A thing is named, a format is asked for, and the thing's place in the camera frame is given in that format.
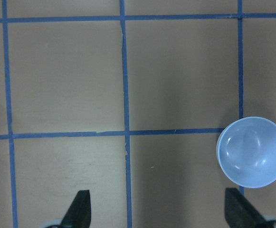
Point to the blue tape vertical strip middle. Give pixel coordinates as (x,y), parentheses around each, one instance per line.
(126,117)

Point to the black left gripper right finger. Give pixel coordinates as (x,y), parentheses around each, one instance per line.
(240,213)

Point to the blue tape horizontal strip lower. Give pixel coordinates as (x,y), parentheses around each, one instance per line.
(110,133)

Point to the blue tape horizontal strip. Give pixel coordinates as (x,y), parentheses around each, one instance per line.
(110,133)
(139,17)

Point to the blue tape vertical strip left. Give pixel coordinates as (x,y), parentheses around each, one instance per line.
(9,115)

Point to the blue tape horizontal strip upper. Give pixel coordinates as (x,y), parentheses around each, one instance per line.
(139,17)

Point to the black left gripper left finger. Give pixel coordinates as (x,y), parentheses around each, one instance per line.
(79,213)

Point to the blue tape vertical strip right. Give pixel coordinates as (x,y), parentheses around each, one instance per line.
(240,60)

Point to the light blue plastic bowl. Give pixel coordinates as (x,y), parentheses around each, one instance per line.
(246,152)

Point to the blue tape vertical strip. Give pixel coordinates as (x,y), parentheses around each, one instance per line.
(240,60)
(9,115)
(126,117)

